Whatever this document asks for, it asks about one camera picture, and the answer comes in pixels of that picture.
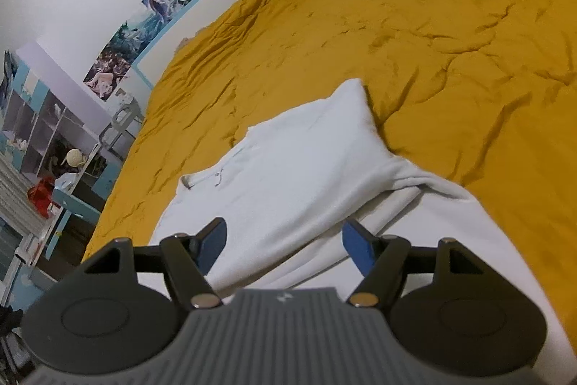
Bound white printed sweatshirt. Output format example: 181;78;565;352
149;79;576;384

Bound blue white desk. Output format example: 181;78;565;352
1;205;94;310

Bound grey chair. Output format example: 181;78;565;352
99;94;144;161

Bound red bag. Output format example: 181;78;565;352
26;176;55;219

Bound blue shelf unit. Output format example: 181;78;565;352
1;43;110;185

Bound mustard yellow bed quilt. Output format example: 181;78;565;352
87;0;576;337

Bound anime wall posters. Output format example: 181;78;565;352
83;0;193;102

